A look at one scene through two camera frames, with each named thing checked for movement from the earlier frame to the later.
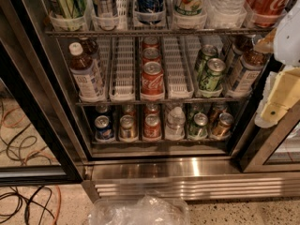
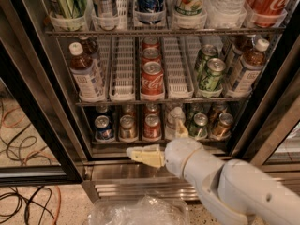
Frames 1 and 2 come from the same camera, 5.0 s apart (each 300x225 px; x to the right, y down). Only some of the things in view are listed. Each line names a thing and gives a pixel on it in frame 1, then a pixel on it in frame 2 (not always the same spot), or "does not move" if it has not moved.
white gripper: [290, 42] -> [178, 157]
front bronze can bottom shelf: [221, 128] does not move
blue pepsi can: [103, 129] does not move
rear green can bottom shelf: [193, 109] does not move
